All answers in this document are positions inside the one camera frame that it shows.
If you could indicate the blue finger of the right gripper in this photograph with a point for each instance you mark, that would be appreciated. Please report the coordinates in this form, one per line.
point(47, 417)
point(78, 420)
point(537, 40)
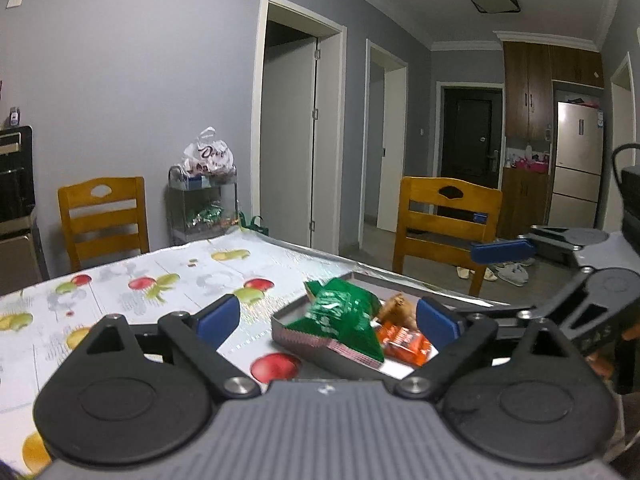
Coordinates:
point(502, 252)

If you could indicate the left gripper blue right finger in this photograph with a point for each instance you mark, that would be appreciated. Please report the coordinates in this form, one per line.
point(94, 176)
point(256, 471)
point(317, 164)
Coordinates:
point(464, 344)

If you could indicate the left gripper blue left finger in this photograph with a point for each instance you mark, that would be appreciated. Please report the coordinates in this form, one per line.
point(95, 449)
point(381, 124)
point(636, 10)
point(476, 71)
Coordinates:
point(195, 340)

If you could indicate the shoes on floor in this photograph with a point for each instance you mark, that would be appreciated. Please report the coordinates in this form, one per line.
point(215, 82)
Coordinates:
point(514, 273)

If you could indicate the orange small snack packet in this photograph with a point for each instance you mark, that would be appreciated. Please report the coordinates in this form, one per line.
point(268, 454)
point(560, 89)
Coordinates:
point(408, 346)

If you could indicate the yellow peanut snack bag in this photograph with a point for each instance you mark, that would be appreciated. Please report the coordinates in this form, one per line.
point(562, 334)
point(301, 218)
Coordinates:
point(399, 311)

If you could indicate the wooden chair right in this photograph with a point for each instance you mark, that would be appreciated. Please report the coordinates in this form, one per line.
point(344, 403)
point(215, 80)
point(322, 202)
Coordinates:
point(430, 236)

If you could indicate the grey snack tray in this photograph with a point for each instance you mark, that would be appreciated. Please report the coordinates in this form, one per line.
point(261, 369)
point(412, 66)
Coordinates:
point(383, 288)

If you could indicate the silver refrigerator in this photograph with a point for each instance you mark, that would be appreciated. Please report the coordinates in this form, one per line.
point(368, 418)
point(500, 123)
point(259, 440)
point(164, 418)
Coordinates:
point(577, 168)

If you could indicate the green snack bag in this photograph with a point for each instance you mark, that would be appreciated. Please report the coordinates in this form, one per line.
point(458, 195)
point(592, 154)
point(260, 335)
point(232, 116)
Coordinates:
point(339, 318)

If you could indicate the green shopping bag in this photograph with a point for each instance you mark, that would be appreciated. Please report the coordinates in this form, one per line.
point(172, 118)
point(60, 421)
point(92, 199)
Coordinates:
point(256, 223)

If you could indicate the metal rack shelf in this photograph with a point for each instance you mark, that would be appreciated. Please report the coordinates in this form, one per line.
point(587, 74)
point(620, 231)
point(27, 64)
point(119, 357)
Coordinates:
point(200, 207)

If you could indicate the white Dove plastic bag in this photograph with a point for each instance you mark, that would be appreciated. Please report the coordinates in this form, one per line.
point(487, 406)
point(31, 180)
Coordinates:
point(208, 154)

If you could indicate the fruit pattern tablecloth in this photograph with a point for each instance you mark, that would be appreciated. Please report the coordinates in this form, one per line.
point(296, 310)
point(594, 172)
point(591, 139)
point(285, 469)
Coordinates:
point(41, 324)

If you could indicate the dark wooden cupboard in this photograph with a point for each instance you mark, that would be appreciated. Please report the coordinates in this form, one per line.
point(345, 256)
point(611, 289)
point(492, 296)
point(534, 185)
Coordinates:
point(533, 73)

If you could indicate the grey cabinet under dispenser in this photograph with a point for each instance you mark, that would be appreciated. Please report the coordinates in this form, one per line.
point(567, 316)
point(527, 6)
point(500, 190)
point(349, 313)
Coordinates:
point(22, 262)

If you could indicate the black water dispenser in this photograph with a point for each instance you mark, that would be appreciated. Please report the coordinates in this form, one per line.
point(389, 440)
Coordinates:
point(17, 173)

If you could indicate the white door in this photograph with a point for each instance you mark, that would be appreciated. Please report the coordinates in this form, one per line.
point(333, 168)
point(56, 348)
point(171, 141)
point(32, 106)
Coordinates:
point(286, 134)

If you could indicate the ceiling lamp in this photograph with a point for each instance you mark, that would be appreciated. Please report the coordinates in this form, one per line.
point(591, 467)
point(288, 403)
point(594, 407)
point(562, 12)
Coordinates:
point(497, 6)

